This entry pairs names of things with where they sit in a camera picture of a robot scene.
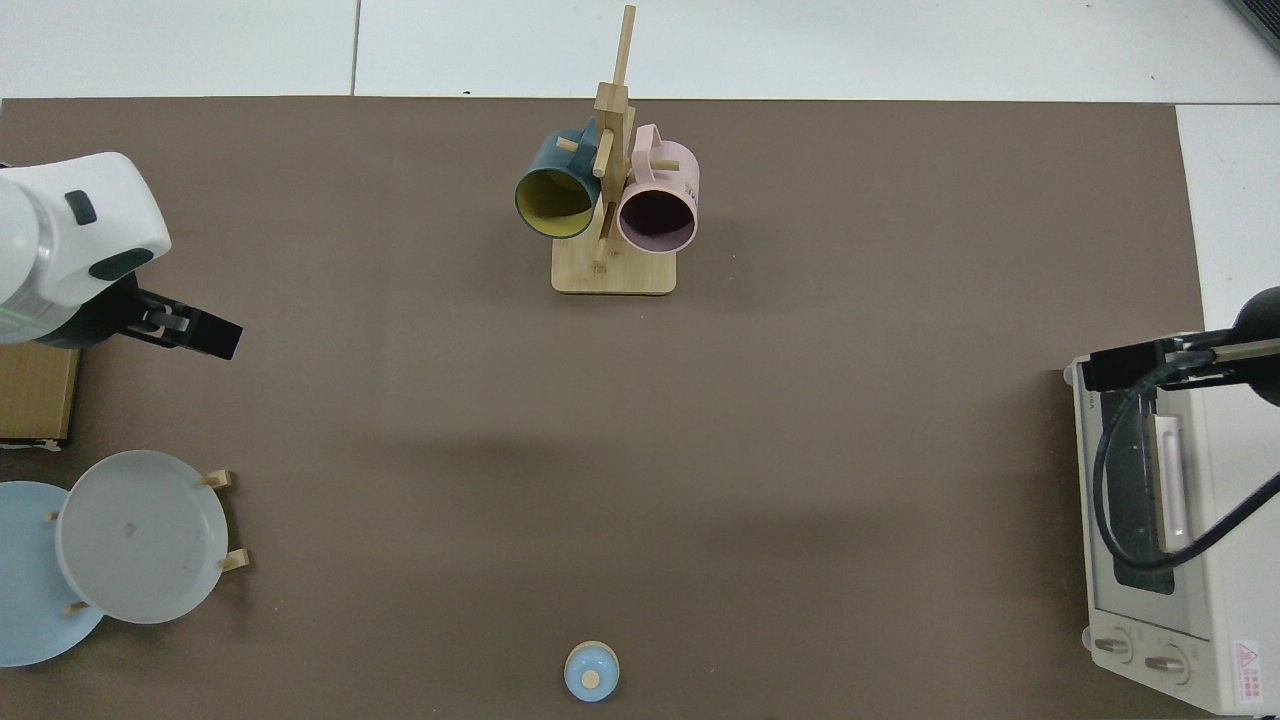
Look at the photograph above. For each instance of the light blue plate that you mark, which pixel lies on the light blue plate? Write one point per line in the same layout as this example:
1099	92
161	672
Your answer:
25	580

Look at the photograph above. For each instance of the wooden plate rack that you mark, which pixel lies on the wooden plate rack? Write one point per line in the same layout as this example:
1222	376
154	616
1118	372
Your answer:
233	561

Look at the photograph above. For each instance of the pink cup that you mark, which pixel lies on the pink cup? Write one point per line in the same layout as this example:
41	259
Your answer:
655	222

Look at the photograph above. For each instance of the dark teal cup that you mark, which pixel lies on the dark teal cup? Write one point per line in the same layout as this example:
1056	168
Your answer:
555	205

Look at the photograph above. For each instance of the brown table cloth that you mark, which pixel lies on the brown table cloth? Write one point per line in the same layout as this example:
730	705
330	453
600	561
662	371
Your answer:
800	400

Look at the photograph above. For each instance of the pale toaster oven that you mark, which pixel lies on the pale toaster oven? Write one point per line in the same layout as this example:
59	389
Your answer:
1225	560

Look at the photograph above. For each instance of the dark grey flat object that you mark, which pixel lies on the dark grey flat object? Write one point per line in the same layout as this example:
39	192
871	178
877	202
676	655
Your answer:
1265	20

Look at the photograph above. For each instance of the small blue round thing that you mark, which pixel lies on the small blue round thing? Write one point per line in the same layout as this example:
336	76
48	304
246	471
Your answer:
591	672

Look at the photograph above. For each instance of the wooden cup stand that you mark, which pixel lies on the wooden cup stand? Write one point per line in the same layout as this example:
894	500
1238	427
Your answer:
612	272

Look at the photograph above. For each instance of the grey plate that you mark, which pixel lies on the grey plate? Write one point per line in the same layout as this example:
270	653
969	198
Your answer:
140	540

